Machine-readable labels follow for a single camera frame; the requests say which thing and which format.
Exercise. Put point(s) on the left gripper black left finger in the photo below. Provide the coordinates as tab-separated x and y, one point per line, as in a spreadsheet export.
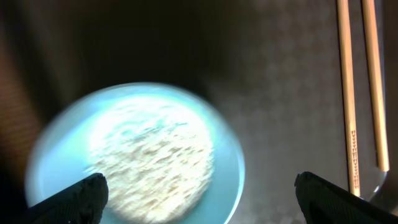
81	203

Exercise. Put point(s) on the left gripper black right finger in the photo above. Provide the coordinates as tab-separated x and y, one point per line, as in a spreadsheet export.
323	202

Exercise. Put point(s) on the light blue rice bowl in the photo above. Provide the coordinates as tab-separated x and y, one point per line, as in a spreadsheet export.
167	155

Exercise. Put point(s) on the brown serving tray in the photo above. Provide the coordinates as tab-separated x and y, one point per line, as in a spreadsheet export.
270	68

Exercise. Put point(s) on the left wooden chopstick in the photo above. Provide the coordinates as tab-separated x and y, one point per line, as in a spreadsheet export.
348	96

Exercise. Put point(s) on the wooden chopstick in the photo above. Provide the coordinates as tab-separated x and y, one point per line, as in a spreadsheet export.
348	96
375	82

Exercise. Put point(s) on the right wooden chopstick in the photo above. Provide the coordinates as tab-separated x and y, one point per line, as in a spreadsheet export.
375	82

